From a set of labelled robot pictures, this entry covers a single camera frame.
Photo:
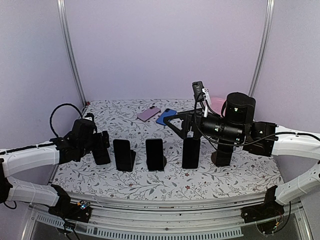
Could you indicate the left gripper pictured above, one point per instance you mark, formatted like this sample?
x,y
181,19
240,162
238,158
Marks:
x,y
106,137

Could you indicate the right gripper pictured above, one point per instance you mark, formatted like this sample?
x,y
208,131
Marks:
x,y
187,123

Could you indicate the black phone blue edge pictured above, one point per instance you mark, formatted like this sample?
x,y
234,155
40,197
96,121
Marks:
x,y
190,153

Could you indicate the small black phone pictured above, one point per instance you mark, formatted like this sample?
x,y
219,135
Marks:
x,y
101,154

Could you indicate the black phone teal edge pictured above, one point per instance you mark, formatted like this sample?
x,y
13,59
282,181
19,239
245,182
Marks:
x,y
154,154

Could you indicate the dark grey phone stand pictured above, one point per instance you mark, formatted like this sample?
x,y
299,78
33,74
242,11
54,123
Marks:
x,y
164,163

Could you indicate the black folding phone stand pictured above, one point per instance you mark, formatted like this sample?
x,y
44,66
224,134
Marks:
x,y
132,159

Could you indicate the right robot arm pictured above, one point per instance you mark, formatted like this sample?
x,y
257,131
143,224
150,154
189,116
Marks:
x,y
297,152

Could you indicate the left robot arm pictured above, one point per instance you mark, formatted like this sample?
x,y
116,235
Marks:
x,y
25,171

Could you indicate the blue phone face down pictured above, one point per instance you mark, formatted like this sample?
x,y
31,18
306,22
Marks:
x,y
166,113

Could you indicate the pink phone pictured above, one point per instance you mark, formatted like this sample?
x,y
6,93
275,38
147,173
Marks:
x,y
148,113

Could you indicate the floral patterned table mat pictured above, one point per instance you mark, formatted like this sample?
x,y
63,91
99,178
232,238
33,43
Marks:
x,y
247,173

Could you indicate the pink plastic plate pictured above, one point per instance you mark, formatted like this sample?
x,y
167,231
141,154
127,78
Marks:
x,y
217,104

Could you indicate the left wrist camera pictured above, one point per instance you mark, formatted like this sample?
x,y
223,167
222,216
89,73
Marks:
x,y
89,116

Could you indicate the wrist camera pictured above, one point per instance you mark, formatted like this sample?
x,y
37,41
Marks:
x,y
89,116
199,96

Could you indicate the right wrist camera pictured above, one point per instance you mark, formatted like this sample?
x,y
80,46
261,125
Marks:
x,y
199,96

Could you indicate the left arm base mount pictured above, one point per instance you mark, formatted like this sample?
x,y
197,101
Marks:
x,y
64,209

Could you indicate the front aluminium rail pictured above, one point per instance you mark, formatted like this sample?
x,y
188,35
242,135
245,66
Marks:
x,y
207,219

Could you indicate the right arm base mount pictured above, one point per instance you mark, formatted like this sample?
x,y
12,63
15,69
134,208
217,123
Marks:
x,y
268,209

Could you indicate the left aluminium frame post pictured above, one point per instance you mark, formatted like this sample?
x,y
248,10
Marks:
x,y
62,13

